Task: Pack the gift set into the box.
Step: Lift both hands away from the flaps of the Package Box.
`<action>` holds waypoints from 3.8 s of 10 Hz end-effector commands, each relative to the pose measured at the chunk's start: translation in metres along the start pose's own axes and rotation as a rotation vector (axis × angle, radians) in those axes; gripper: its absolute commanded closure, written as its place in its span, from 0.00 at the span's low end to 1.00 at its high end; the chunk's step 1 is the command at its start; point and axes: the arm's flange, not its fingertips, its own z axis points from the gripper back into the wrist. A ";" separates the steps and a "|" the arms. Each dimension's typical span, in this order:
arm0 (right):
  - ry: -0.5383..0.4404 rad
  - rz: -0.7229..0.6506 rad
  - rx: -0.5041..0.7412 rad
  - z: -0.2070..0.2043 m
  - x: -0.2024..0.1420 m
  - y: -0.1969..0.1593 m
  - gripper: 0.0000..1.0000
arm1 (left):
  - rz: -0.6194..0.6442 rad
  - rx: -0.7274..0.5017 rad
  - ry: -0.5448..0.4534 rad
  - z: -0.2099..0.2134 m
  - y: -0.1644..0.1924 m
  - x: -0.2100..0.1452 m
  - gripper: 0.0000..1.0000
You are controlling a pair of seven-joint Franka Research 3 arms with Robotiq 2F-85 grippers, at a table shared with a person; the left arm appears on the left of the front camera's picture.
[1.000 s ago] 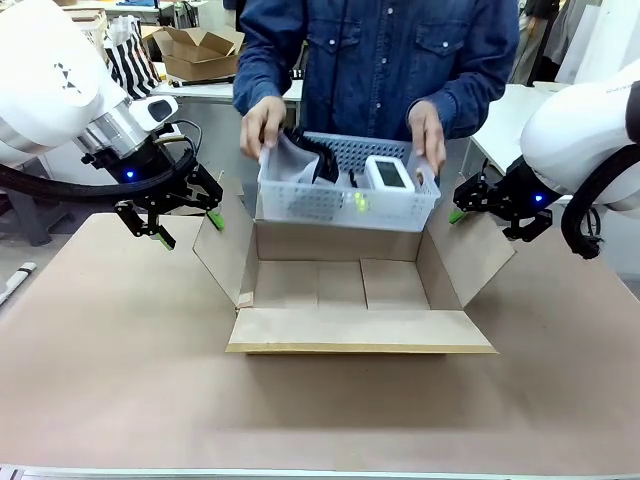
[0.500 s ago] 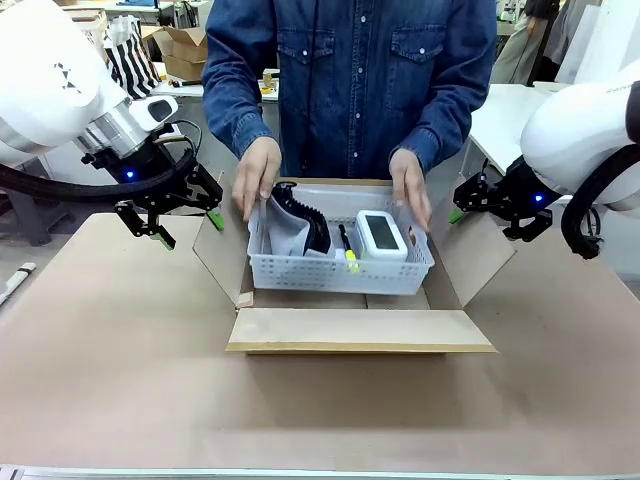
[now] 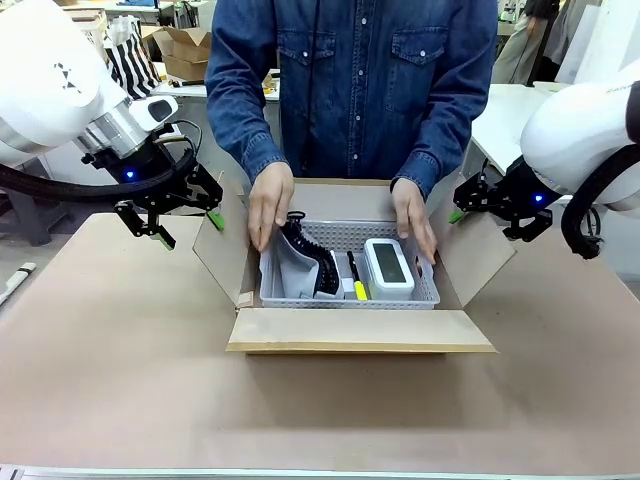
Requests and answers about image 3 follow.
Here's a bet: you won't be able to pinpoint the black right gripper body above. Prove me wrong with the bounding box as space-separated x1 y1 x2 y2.
492 155 555 227

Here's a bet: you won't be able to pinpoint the grey perforated plastic basket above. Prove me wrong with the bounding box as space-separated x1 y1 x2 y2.
258 219 442 311

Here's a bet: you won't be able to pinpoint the person's right hand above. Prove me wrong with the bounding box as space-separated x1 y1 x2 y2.
247 161 296 252

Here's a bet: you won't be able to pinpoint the white plastic laundry basket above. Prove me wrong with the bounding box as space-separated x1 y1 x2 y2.
68 8 109 51

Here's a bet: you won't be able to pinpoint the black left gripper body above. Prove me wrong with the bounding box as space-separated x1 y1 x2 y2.
81 132 197 214

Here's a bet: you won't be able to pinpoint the person's torso denim shirt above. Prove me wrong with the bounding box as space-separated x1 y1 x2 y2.
212 0 500 181

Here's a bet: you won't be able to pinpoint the background person beige clothes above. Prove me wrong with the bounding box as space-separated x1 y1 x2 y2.
493 0 554 87

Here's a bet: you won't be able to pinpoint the person's left hand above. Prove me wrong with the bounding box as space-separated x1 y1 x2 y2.
390 176 438 267

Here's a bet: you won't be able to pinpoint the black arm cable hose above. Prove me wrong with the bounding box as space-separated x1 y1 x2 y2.
559 143 640 260
0 148 197 205

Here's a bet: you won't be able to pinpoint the person's left forearm denim sleeve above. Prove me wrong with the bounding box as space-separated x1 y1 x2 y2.
393 59 495 202

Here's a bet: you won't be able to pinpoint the small white box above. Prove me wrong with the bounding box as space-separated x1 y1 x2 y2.
334 251 358 302

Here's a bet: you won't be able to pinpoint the white digital clock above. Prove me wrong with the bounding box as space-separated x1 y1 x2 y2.
362 238 417 302

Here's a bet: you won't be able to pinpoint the person's right forearm denim sleeve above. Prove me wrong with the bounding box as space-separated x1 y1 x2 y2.
204 59 290 175

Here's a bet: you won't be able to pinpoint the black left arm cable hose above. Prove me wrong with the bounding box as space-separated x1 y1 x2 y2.
0 148 197 205

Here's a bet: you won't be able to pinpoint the open cardboard box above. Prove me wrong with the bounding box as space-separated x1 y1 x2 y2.
151 26 215 82

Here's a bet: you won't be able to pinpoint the brown cardboard packing box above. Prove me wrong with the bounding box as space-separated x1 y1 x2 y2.
192 177 517 356

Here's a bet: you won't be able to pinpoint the white marker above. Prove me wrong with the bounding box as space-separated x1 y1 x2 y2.
0 261 38 307

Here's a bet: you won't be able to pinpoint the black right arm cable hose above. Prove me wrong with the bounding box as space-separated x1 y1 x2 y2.
559 143 640 260

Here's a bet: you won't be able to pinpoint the black white striped bag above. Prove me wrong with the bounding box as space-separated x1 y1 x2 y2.
103 15 162 100

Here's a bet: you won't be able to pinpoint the white work table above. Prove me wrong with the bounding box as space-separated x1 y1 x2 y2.
148 60 282 105

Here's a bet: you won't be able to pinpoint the white board panel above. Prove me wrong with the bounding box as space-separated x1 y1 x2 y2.
554 0 640 85

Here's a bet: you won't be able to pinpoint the white side table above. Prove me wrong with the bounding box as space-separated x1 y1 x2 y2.
468 81 574 177

